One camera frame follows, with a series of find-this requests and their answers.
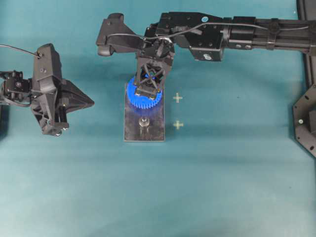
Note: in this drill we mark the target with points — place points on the lower steel shaft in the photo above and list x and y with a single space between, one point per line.
144 121

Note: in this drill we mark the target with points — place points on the grey metal base plate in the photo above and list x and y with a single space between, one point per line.
155 132

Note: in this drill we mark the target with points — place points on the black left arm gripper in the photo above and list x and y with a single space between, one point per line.
50 108

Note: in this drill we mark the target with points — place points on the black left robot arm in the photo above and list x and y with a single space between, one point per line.
15 90

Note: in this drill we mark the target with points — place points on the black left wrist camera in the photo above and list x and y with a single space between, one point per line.
47 70

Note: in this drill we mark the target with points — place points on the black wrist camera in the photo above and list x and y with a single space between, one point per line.
47 70
115 36

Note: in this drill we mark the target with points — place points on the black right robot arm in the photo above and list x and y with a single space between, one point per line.
207 36

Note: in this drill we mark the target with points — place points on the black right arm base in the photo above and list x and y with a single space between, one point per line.
304 110

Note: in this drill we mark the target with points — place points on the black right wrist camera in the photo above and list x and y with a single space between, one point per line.
115 36

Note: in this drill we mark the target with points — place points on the large blue plastic gear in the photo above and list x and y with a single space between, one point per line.
140 101

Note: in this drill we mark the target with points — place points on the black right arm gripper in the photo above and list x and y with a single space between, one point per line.
154 62

